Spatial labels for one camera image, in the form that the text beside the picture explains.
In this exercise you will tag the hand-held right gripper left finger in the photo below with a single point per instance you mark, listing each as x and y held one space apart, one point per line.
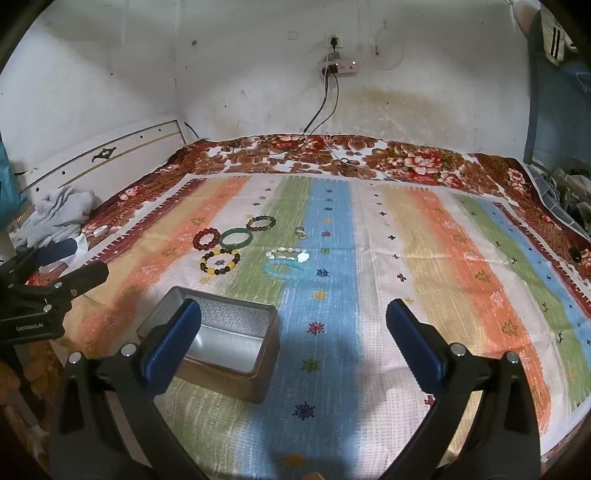
171 341

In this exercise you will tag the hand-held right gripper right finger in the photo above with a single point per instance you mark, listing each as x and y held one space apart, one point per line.
411 337

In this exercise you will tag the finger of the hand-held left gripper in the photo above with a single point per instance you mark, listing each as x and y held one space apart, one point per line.
83 274
55 251

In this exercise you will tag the rectangular metal tin box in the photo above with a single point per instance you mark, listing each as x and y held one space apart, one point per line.
240 323

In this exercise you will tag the green jade bangle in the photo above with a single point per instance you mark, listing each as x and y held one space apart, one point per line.
221 239

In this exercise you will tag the grey crumpled cloth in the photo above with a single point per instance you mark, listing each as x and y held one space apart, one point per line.
60 207

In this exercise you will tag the teal plastic bag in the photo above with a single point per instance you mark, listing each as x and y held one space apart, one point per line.
7 184

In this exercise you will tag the striped colourful blanket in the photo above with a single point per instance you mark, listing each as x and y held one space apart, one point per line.
323 277

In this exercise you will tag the white wooden headboard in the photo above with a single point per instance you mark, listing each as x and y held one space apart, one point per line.
115 143

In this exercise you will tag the small dark object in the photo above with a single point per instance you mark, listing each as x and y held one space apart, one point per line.
577 254

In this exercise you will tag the blue hanging cloth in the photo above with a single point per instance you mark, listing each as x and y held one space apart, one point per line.
558 110

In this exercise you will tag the pink and white power strip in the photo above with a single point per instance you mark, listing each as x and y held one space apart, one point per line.
346 68

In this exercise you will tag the striped hanging garment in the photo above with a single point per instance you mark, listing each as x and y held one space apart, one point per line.
551 37

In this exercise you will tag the white wall socket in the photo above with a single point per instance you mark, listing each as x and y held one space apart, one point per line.
335 41

